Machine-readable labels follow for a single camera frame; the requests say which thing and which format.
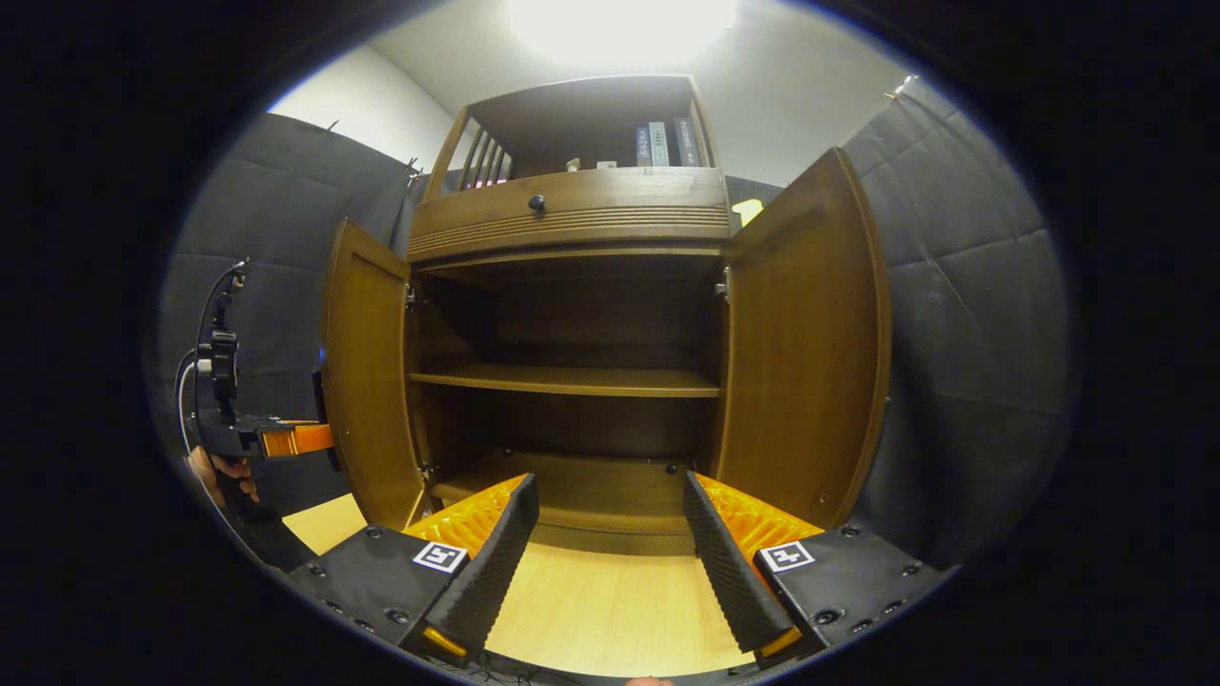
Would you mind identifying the wooden cabinet shelf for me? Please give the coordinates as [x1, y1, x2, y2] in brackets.
[408, 362, 722, 398]

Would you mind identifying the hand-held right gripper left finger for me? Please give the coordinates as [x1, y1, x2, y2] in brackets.
[286, 474, 540, 665]

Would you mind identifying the wooden cabinet drawer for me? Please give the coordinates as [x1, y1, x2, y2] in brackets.
[407, 168, 733, 265]

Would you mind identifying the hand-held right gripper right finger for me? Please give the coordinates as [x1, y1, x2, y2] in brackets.
[682, 471, 954, 668]

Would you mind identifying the large ceiling light panel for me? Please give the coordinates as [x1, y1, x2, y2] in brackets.
[505, 0, 740, 68]

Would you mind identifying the brown wooden cabinet door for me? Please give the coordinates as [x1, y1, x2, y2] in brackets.
[321, 219, 427, 532]
[713, 147, 894, 530]

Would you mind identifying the brown wooden shoe cabinet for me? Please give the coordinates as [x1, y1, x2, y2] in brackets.
[321, 74, 894, 558]

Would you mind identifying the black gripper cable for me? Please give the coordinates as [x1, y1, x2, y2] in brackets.
[176, 262, 249, 454]

